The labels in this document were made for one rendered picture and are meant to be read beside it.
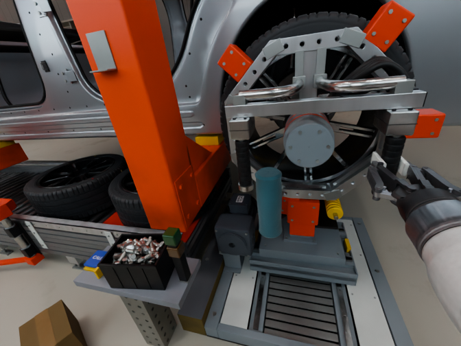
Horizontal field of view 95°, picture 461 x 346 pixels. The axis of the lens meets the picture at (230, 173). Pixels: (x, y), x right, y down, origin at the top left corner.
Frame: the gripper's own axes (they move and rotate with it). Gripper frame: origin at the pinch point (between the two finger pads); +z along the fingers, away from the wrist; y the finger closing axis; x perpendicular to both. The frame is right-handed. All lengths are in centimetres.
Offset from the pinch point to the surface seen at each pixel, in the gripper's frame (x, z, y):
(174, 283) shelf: -38, -14, -58
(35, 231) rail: -51, 9, -170
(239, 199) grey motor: -40, 38, -48
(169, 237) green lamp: -18, -14, -55
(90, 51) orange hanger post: 32, 2, -74
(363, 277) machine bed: -75, 28, 13
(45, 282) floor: -83, -2, -168
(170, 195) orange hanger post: -14, 2, -62
